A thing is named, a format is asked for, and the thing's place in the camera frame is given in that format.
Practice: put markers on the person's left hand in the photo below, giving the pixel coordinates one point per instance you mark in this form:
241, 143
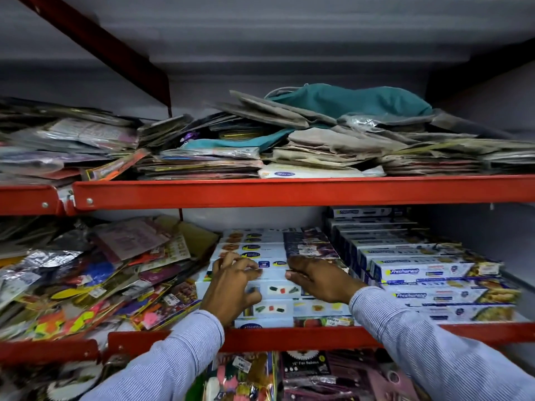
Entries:
230, 292

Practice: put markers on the black foil balloon packet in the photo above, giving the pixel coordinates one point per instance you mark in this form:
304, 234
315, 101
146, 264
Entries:
305, 365

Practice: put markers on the colourful confetti packet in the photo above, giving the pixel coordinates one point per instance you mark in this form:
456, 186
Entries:
238, 380

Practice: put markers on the black packet with white circle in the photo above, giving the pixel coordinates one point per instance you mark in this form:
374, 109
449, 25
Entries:
71, 384

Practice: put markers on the person's right hand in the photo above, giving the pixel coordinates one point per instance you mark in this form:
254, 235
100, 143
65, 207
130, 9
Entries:
326, 281

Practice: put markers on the pile of colourful party packets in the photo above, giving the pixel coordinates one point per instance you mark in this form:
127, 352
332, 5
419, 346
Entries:
104, 279

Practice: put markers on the person's right forearm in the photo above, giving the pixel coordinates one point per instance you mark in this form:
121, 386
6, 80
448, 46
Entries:
426, 346

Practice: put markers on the person's left forearm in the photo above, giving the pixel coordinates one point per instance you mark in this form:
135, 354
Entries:
175, 363

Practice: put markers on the stack of plastic wrap boxes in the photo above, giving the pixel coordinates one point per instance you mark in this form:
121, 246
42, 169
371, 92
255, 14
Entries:
267, 309

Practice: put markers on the pink packet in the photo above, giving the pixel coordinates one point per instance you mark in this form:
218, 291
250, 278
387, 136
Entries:
388, 380

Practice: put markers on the pile of flat plastic packets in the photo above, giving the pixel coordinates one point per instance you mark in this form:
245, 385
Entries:
83, 137

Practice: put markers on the white flat packet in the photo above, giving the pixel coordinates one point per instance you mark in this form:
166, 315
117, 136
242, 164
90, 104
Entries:
317, 173

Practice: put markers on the red metal shelf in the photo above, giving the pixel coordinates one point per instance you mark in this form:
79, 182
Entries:
292, 192

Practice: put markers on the white plastic wrap box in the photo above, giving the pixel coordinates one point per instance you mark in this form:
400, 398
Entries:
271, 263

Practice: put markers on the stack of blue foil boxes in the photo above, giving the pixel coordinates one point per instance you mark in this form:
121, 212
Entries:
430, 271

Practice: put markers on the pile of grey paper bags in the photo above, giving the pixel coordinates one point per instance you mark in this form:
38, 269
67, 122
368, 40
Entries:
334, 144

